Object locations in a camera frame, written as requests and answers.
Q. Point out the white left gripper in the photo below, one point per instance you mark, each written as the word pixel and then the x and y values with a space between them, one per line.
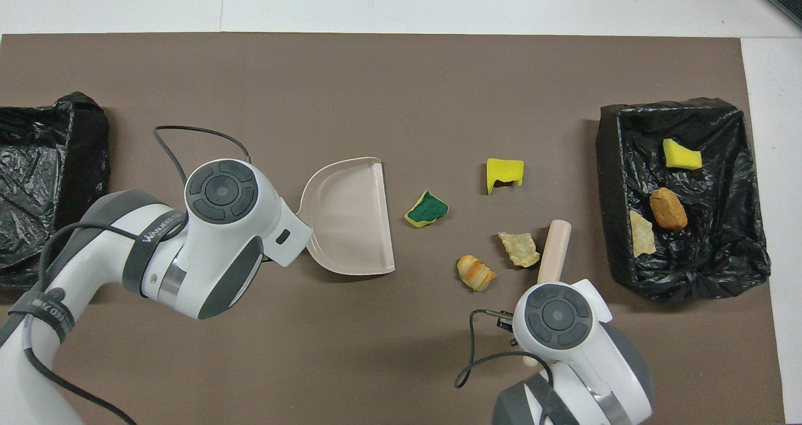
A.
pixel 289 237

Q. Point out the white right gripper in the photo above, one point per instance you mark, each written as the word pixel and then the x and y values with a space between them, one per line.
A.
pixel 598 303

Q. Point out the beige plastic dustpan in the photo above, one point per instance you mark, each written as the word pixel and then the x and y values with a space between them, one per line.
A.
pixel 351 218

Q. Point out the beige hand brush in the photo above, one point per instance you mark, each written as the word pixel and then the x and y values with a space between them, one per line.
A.
pixel 555 249

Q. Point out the pale chip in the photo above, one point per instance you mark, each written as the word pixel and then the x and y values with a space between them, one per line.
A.
pixel 642 234

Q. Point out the pale flaky pastry piece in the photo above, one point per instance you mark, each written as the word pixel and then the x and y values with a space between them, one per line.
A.
pixel 520 249

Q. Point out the brown bread roll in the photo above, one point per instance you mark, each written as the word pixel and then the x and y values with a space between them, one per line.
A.
pixel 668 209

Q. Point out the striped croissant piece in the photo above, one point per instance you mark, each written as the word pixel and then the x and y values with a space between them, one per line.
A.
pixel 476 273

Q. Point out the green and yellow sponge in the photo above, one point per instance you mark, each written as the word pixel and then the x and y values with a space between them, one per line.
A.
pixel 427 210

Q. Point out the notched yellow sponge piece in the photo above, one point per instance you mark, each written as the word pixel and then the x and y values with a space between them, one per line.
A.
pixel 504 169

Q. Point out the small yellow sponge piece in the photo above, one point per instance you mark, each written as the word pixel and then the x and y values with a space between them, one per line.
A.
pixel 682 155

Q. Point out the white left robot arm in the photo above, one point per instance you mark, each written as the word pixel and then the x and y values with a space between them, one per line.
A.
pixel 219 190

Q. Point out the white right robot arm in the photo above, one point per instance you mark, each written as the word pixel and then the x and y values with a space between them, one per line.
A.
pixel 557 315

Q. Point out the black bag lined bin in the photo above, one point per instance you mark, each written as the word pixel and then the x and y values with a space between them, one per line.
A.
pixel 720 256
pixel 31 162

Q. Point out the brown paper table mat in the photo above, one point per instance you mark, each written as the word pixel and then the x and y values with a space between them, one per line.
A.
pixel 376 362

